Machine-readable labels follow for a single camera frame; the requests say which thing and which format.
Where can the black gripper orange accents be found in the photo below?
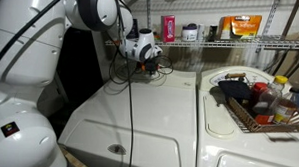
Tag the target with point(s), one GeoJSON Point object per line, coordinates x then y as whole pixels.
{"type": "Point", "coordinates": [151, 66]}

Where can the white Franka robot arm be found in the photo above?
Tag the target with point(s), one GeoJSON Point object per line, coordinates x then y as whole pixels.
{"type": "Point", "coordinates": [27, 49]}

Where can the white washing machine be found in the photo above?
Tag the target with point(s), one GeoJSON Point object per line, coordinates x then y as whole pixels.
{"type": "Point", "coordinates": [155, 117]}

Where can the white dryer machine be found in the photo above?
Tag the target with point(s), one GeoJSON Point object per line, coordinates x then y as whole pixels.
{"type": "Point", "coordinates": [240, 146]}

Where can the dark blue jar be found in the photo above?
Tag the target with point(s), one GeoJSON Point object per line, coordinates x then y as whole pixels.
{"type": "Point", "coordinates": [135, 31]}

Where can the pink box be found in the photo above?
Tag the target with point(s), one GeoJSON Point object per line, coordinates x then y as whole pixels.
{"type": "Point", "coordinates": [167, 28]}

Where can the white jar dark lid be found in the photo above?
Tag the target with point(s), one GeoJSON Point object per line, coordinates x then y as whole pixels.
{"type": "Point", "coordinates": [189, 33]}

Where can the small white bottle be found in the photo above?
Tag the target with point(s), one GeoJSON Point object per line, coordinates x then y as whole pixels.
{"type": "Point", "coordinates": [201, 32]}

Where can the small dark bottle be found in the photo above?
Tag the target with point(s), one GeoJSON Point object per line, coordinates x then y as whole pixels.
{"type": "Point", "coordinates": [213, 33]}

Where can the dark blue cloth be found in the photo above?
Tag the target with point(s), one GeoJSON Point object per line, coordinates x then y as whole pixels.
{"type": "Point", "coordinates": [235, 89]}

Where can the orange softener sheet box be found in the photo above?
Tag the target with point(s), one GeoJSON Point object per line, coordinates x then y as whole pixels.
{"type": "Point", "coordinates": [246, 27]}

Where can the brown wicker basket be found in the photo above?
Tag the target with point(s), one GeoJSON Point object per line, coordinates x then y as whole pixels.
{"type": "Point", "coordinates": [245, 118]}

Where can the red lid bottle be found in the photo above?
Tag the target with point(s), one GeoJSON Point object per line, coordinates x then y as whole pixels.
{"type": "Point", "coordinates": [264, 99]}

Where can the wooden plank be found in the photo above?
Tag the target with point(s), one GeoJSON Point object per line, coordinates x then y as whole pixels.
{"type": "Point", "coordinates": [74, 161]}

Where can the metal slotted shelf upright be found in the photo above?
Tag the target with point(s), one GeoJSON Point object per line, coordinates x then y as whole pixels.
{"type": "Point", "coordinates": [271, 17]}

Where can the yellow cap clear bottle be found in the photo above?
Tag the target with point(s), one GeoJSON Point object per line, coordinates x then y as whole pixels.
{"type": "Point", "coordinates": [279, 84]}

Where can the amber jar yellow label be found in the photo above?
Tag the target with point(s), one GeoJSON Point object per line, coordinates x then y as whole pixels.
{"type": "Point", "coordinates": [284, 111]}

